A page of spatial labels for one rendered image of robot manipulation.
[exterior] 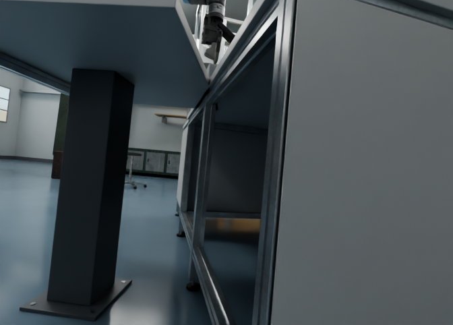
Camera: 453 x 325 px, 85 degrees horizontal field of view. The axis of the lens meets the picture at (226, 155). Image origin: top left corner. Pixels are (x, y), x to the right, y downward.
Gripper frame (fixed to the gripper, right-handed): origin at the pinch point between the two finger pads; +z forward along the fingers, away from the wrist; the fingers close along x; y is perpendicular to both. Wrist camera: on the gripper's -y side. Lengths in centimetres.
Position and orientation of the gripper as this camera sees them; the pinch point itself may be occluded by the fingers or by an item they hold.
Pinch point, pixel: (216, 63)
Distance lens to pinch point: 116.9
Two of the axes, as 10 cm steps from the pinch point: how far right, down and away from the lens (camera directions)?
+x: 2.5, -0.1, -9.7
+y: -9.6, -1.0, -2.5
